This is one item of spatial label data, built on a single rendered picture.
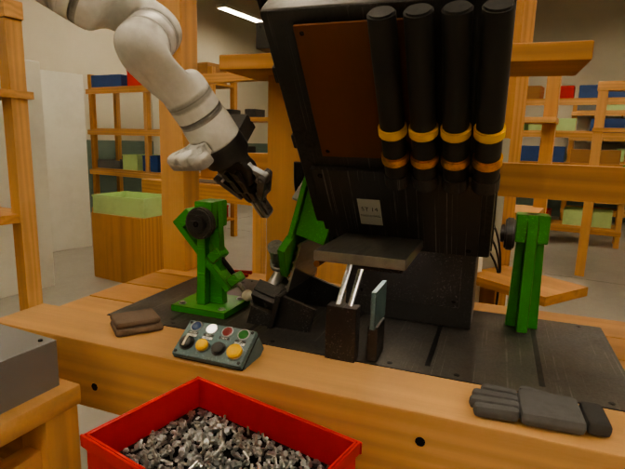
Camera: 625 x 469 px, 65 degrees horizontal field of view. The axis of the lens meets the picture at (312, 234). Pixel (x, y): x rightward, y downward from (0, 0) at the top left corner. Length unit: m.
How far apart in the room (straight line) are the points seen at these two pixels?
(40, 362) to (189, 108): 0.55
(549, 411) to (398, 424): 0.23
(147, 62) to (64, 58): 8.49
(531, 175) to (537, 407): 0.72
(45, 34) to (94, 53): 0.86
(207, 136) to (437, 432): 0.57
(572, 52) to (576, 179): 0.35
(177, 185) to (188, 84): 0.96
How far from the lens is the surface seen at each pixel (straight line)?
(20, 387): 1.03
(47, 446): 1.08
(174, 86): 0.72
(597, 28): 11.12
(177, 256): 1.70
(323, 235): 1.04
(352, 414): 0.87
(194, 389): 0.88
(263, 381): 0.91
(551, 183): 1.43
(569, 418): 0.86
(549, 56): 1.23
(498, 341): 1.17
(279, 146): 1.46
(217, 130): 0.74
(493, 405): 0.85
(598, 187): 1.44
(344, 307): 0.94
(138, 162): 7.50
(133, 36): 0.70
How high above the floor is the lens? 1.31
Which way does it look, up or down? 11 degrees down
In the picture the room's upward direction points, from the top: 2 degrees clockwise
